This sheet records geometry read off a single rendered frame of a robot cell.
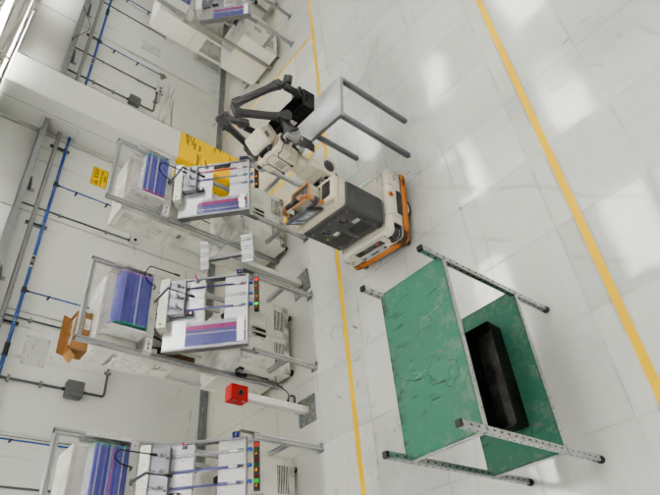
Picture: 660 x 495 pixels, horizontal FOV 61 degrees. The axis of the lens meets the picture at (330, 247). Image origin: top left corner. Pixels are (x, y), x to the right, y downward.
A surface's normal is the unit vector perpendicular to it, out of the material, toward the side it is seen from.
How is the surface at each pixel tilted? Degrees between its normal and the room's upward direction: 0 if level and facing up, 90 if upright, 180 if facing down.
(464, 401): 0
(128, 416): 90
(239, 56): 90
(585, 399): 0
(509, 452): 0
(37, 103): 90
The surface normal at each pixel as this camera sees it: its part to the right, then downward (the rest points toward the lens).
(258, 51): 0.08, 0.79
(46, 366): 0.63, -0.51
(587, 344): -0.77, -0.33
